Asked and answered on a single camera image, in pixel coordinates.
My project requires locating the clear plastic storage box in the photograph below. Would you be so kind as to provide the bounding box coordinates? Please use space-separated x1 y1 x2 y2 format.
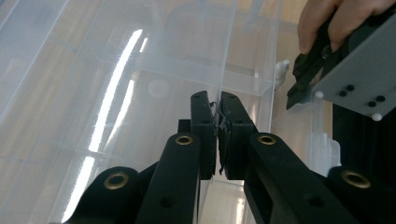
0 0 344 224

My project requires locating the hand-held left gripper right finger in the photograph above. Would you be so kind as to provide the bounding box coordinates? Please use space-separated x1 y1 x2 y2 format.
218 91 260 181

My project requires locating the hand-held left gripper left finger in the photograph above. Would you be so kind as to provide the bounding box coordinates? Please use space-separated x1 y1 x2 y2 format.
190 91 218 181

